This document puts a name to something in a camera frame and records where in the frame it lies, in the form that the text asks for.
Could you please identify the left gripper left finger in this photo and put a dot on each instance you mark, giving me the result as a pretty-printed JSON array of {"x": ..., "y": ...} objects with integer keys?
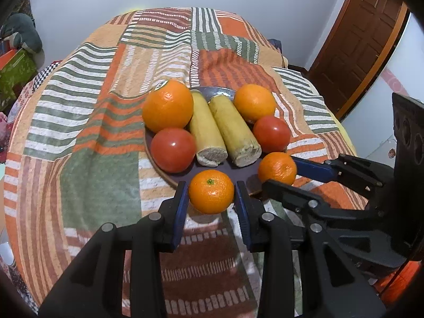
[{"x": 91, "y": 286}]

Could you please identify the small mandarin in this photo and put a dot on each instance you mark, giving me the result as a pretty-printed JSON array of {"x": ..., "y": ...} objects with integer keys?
[
  {"x": 277, "y": 166},
  {"x": 211, "y": 192}
]

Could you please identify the yellow corn cob short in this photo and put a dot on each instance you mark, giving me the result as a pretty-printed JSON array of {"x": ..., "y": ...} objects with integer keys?
[{"x": 241, "y": 144}]

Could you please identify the grey plush shark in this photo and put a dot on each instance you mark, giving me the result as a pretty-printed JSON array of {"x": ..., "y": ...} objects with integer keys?
[{"x": 20, "y": 32}]

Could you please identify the yellow round object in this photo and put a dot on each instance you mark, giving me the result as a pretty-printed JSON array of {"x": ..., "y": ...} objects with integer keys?
[{"x": 134, "y": 10}]

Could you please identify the red tomato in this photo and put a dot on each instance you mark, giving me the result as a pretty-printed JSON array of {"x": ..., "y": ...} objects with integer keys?
[
  {"x": 173, "y": 150},
  {"x": 272, "y": 133}
]

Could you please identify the green storage box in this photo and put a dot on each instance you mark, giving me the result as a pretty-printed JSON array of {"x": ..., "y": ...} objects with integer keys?
[{"x": 16, "y": 73}]

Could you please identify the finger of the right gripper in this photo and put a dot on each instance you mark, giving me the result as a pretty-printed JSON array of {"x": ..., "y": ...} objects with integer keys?
[
  {"x": 357, "y": 174},
  {"x": 303, "y": 203}
]

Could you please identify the striped patchwork bedspread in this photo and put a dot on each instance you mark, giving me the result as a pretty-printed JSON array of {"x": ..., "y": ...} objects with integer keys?
[{"x": 77, "y": 158}]

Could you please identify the purple round plate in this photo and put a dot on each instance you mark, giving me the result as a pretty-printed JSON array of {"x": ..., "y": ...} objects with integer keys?
[{"x": 246, "y": 174}]

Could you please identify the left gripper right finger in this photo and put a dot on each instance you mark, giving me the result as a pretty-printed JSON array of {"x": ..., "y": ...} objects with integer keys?
[{"x": 331, "y": 286}]

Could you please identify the wooden door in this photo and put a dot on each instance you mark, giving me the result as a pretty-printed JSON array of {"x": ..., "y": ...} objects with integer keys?
[{"x": 358, "y": 46}]

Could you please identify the large orange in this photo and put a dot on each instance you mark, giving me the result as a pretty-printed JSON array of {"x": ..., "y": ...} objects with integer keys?
[
  {"x": 169, "y": 106},
  {"x": 254, "y": 102}
]

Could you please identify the yellow corn cob long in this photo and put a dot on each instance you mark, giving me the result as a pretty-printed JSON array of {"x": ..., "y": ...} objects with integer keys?
[{"x": 210, "y": 148}]

